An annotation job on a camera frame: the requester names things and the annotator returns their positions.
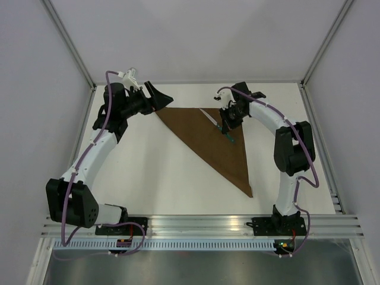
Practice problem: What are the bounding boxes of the right aluminium frame post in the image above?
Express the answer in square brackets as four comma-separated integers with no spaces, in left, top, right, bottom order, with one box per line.
[299,0,357,87]

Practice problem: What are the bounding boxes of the purple cable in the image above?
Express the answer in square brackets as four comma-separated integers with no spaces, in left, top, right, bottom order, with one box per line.
[53,70,146,262]
[218,85,320,259]

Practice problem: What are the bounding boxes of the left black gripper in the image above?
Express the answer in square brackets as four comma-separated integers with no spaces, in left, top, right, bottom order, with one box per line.
[121,81,173,119]

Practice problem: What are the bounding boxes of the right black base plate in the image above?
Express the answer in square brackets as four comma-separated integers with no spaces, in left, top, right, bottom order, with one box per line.
[245,217,307,237]

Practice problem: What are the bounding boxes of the green handled knife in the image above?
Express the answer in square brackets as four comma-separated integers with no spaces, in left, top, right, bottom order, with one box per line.
[199,108,235,143]

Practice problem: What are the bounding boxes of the white slotted cable duct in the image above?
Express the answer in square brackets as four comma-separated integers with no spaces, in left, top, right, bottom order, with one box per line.
[53,238,275,251]

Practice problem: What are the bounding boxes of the left aluminium frame post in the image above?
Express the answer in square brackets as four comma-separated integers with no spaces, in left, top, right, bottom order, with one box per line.
[41,0,97,90]

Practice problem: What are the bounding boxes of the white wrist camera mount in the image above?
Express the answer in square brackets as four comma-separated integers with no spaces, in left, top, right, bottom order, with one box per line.
[117,67,142,91]
[214,89,235,110]

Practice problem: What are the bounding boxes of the aluminium frame post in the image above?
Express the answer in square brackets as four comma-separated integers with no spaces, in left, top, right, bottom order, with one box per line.
[299,0,357,87]
[41,0,97,90]

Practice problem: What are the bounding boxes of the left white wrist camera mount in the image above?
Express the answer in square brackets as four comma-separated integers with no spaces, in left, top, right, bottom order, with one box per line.
[117,67,142,91]

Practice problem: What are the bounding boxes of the aluminium mounting rail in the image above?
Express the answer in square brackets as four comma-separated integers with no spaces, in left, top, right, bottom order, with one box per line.
[41,215,365,238]

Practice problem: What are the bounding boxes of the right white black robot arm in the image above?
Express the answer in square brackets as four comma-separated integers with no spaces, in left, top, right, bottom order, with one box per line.
[215,82,319,236]

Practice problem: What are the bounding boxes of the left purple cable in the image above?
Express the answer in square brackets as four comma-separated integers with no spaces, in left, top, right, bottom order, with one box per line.
[53,70,146,262]

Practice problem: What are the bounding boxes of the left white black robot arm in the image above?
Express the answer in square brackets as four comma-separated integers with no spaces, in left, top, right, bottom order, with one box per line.
[46,81,174,235]

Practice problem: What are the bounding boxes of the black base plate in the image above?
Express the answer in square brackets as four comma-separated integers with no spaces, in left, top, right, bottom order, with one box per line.
[245,217,307,237]
[95,217,148,237]

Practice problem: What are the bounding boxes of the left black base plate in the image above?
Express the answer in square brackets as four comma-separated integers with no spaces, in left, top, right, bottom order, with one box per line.
[95,217,148,237]

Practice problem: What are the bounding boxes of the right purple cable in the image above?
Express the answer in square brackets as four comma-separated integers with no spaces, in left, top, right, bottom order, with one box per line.
[218,85,320,259]

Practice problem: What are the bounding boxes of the brown cloth napkin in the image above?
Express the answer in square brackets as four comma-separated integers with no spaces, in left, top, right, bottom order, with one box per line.
[156,107,253,198]

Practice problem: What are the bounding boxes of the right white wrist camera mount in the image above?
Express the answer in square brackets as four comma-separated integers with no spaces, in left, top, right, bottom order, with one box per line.
[214,89,235,110]

